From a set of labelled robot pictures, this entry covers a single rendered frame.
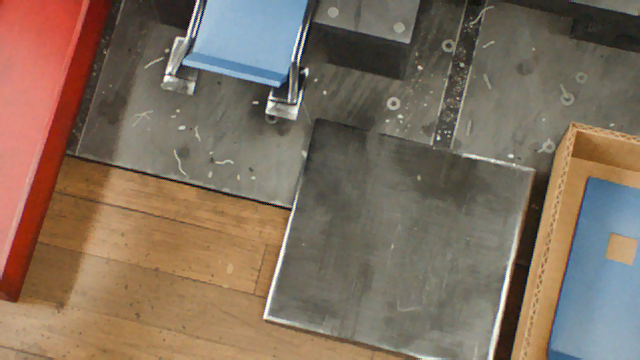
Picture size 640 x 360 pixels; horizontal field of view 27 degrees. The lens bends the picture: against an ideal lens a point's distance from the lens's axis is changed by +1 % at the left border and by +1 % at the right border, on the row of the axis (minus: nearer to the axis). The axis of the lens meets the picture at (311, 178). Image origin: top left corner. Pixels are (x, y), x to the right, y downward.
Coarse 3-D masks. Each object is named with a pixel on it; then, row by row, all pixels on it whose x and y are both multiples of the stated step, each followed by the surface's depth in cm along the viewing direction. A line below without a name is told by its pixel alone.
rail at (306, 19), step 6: (312, 0) 96; (306, 6) 96; (312, 6) 96; (306, 12) 96; (312, 12) 96; (306, 18) 96; (306, 24) 96; (300, 30) 96; (306, 30) 96; (300, 36) 96; (300, 42) 95; (306, 42) 97; (294, 48) 96; (300, 48) 95; (294, 54) 95; (300, 54) 95; (294, 60) 95
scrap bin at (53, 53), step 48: (0, 0) 106; (48, 0) 106; (96, 0) 102; (0, 48) 105; (48, 48) 105; (96, 48) 105; (0, 96) 104; (48, 96) 104; (0, 144) 103; (48, 144) 98; (0, 192) 102; (48, 192) 101; (0, 240) 101; (0, 288) 95
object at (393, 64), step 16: (160, 0) 100; (176, 0) 100; (192, 0) 99; (160, 16) 104; (176, 16) 103; (192, 16) 102; (320, 32) 98; (336, 32) 97; (416, 32) 104; (336, 48) 101; (352, 48) 100; (368, 48) 99; (384, 48) 98; (400, 48) 97; (336, 64) 104; (352, 64) 103; (368, 64) 102; (384, 64) 101; (400, 64) 100; (400, 80) 104
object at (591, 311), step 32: (608, 192) 100; (576, 224) 100; (608, 224) 100; (576, 256) 99; (576, 288) 99; (608, 288) 99; (576, 320) 98; (608, 320) 98; (576, 352) 97; (608, 352) 97
